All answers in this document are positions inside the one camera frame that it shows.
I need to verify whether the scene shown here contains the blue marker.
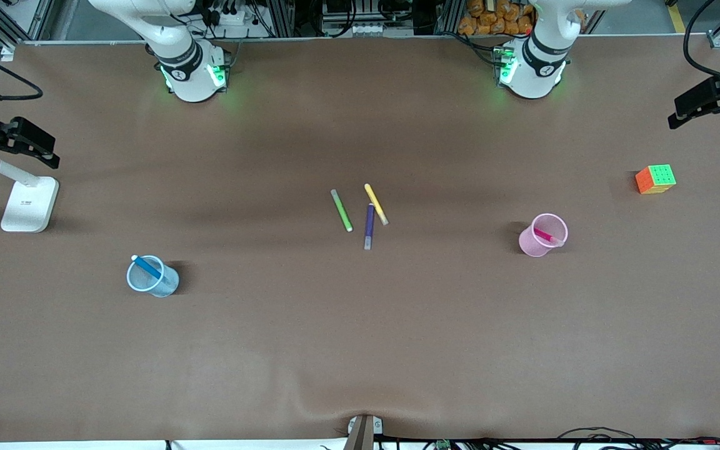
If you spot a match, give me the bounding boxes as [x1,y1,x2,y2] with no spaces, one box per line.
[131,254,164,280]

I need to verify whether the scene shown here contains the white lamp stand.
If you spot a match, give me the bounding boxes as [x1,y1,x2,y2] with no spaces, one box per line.
[0,159,59,233]

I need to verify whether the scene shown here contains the colourful puzzle cube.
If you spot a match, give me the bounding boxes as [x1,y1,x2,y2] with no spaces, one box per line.
[635,164,677,195]

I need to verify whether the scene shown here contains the light blue cup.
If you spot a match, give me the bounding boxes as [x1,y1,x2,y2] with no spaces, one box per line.
[127,254,181,298]

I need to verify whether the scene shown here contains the orange snack bags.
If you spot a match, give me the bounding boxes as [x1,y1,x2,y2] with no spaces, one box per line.
[458,0,534,36]

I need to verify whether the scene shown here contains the pink cup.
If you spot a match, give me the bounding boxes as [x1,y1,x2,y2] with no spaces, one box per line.
[518,213,569,258]

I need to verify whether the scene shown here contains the white power strip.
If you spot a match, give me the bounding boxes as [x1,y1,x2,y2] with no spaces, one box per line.
[213,6,254,29]

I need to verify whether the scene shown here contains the green marker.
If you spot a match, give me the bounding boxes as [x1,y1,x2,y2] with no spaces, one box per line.
[331,189,354,233]

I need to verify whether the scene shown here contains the yellow marker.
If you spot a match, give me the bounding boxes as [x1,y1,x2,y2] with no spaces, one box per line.
[364,183,390,226]

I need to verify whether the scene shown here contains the metal table clamp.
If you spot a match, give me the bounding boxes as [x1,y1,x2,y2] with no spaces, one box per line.
[343,414,384,450]

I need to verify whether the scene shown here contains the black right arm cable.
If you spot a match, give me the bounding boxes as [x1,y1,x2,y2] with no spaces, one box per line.
[0,41,44,102]

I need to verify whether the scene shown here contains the black floor cable bundle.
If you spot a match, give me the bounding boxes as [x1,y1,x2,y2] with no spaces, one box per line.
[557,427,720,450]

